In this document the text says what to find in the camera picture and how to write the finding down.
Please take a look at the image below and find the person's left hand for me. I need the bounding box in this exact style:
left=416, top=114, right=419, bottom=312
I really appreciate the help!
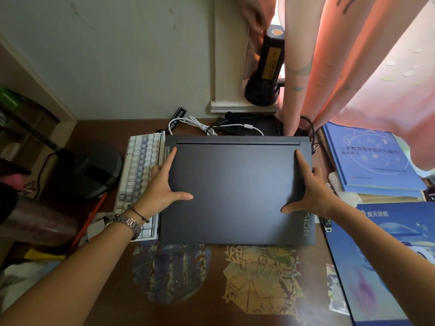
left=131, top=147, right=194, bottom=220

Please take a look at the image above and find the person's right hand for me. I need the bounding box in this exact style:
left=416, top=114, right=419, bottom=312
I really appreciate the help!
left=281, top=149, right=340, bottom=218

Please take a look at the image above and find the dark grey laptop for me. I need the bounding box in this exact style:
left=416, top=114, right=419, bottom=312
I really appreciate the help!
left=159, top=135, right=317, bottom=246

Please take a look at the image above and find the person's left forearm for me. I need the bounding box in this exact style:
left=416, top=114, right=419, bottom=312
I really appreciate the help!
left=0, top=209, right=150, bottom=326

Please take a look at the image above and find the white mechanical keyboard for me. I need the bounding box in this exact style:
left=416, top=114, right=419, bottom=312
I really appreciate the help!
left=112, top=131, right=166, bottom=242

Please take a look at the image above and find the white tissue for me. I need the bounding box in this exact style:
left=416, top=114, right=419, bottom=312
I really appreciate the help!
left=328, top=171, right=363, bottom=208

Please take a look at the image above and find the silver metal wristwatch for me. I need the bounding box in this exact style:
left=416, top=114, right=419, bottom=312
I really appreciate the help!
left=104, top=214, right=143, bottom=241

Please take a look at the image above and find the blue picture sticker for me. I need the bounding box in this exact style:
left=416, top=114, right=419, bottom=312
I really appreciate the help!
left=132, top=240, right=212, bottom=305

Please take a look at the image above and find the yellow picture sticker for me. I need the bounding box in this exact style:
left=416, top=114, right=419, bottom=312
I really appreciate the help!
left=222, top=245, right=308, bottom=316

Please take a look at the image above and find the small colourful card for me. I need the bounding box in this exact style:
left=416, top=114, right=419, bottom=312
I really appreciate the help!
left=326, top=263, right=350, bottom=316

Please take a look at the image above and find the round grey lamp base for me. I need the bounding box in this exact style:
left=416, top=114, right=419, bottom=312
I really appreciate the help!
left=48, top=146, right=123, bottom=201

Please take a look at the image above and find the light blue book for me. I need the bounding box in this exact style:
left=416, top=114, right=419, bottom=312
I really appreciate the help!
left=321, top=121, right=427, bottom=199

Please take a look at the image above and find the red pencil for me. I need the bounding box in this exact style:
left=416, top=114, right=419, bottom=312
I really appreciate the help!
left=70, top=192, right=109, bottom=249

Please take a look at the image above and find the black power adapter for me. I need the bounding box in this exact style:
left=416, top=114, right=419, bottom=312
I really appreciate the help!
left=216, top=111, right=283, bottom=137

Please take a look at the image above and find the large dark blue book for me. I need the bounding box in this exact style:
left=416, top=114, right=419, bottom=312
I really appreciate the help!
left=324, top=201, right=435, bottom=326

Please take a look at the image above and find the black flashlight with yellow label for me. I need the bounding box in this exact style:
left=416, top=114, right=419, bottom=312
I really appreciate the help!
left=244, top=26, right=285, bottom=107

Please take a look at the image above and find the shiny dark metal bottle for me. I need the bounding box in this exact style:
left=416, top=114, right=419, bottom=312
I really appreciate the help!
left=0, top=182, right=80, bottom=247

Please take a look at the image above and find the yellow cloth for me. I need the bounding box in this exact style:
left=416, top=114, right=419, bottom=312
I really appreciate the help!
left=23, top=248, right=67, bottom=262

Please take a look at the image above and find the pink patterned curtain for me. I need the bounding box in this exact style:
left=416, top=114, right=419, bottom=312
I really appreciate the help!
left=238, top=0, right=435, bottom=172

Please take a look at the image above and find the wooden shelf unit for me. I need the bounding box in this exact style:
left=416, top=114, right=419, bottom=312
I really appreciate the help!
left=0, top=34, right=78, bottom=201

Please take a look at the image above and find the thin black cord bracelet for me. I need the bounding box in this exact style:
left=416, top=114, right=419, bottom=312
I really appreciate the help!
left=128, top=205, right=150, bottom=224

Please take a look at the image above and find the black cable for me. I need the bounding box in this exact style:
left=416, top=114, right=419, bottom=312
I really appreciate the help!
left=299, top=116, right=321, bottom=154

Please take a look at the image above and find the white cable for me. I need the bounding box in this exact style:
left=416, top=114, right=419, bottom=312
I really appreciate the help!
left=168, top=115, right=265, bottom=137

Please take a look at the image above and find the black strap with white print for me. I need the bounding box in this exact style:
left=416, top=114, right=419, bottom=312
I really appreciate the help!
left=165, top=107, right=187, bottom=134

